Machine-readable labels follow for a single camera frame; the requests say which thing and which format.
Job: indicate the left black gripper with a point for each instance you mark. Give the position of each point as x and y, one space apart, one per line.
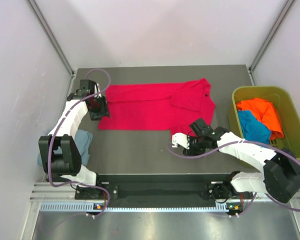
103 111

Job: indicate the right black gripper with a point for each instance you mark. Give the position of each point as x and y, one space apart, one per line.
191 151

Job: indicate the magenta t shirt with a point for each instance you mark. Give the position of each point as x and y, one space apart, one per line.
158 106

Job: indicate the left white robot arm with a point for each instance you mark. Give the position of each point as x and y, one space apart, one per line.
59 153

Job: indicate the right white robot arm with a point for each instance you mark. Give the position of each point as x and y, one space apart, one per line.
278 171

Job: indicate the folded grey-blue t shirt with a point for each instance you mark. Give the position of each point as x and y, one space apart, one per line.
83 139

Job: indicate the blue t shirt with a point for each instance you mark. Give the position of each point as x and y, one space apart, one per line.
252 129

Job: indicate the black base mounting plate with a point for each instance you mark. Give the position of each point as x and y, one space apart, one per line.
220 179

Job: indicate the orange t shirt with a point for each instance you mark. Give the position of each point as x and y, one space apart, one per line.
265 112

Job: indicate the olive green plastic bin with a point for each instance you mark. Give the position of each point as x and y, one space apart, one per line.
284 105

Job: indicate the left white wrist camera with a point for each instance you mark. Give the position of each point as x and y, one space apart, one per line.
97 93

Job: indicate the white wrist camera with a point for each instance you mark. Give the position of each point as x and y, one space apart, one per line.
97 93
180 139

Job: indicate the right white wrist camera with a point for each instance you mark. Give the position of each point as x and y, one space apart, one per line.
180 139

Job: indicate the right aluminium corner post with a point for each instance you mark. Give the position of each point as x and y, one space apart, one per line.
288 5

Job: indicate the aluminium corner post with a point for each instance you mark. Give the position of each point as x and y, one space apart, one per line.
34 7
288 5

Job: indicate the aluminium frame rail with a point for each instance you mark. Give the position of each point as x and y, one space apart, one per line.
52 191

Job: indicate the left aluminium corner post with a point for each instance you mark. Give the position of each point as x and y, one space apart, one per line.
34 7

